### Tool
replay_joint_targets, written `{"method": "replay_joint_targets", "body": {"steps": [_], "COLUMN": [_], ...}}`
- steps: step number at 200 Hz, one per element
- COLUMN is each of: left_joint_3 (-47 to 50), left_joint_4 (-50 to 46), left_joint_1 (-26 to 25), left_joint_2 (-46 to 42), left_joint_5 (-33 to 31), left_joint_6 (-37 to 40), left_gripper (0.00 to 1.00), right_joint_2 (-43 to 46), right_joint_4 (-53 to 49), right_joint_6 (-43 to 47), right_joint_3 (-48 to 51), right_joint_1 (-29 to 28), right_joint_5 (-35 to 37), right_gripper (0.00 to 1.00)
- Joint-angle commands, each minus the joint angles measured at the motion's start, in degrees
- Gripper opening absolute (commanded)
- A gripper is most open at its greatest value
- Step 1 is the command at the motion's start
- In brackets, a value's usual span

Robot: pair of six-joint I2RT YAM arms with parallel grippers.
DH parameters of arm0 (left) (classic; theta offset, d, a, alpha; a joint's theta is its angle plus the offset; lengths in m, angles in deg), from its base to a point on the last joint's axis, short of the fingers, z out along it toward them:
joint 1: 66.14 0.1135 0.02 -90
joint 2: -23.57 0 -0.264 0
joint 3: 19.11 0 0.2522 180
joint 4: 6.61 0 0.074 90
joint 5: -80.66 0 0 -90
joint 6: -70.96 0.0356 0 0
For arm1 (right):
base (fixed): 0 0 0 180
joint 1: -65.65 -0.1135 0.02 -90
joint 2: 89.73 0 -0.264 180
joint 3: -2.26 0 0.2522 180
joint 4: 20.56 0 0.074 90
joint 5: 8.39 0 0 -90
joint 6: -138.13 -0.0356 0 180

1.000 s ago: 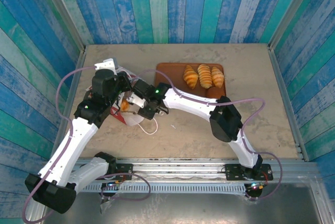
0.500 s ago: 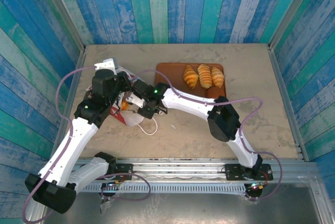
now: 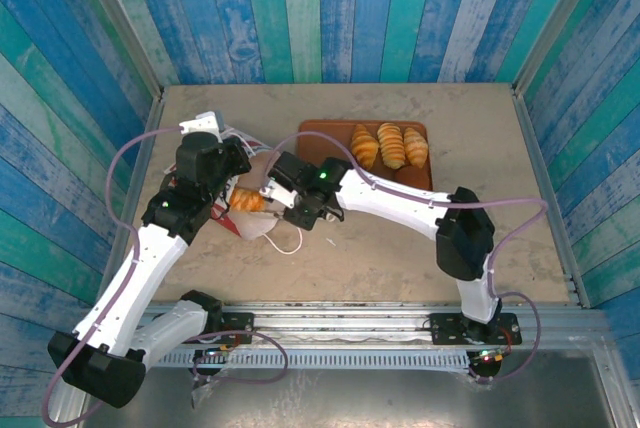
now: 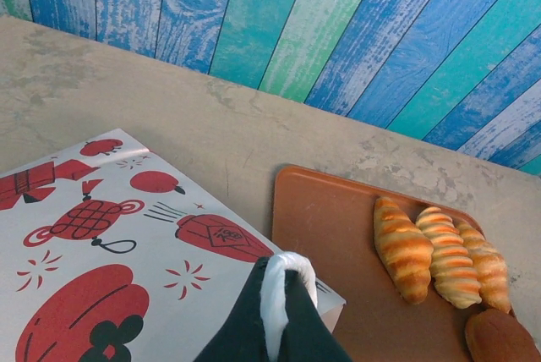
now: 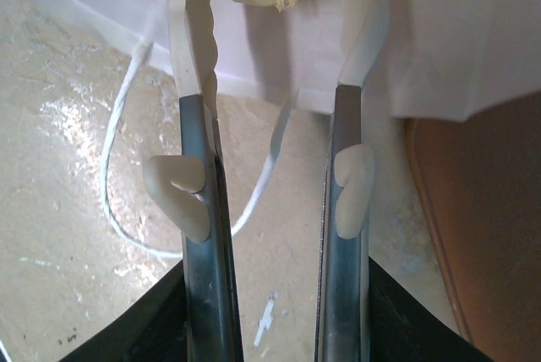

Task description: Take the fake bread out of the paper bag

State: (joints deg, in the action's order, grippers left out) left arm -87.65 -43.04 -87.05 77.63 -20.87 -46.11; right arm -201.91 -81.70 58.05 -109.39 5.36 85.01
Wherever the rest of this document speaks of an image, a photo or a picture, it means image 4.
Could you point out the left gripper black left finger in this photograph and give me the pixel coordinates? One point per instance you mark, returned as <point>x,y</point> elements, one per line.
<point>241,332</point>

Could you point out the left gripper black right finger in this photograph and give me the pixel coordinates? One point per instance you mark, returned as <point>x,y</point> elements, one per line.
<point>308,332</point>

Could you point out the striped croissant fake bread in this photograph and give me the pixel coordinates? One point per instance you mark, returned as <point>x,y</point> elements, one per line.
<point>401,252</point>
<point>490,269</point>

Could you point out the spiral cone fake bread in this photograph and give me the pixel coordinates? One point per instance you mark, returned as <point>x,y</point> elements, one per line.
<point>450,260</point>

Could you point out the red and white paper bag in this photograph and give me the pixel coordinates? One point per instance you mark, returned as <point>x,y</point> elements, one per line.
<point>127,210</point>

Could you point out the round brown fake bun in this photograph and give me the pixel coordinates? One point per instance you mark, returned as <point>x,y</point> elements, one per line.
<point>498,336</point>

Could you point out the brown plastic tray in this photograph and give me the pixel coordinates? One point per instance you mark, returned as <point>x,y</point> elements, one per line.
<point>329,231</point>

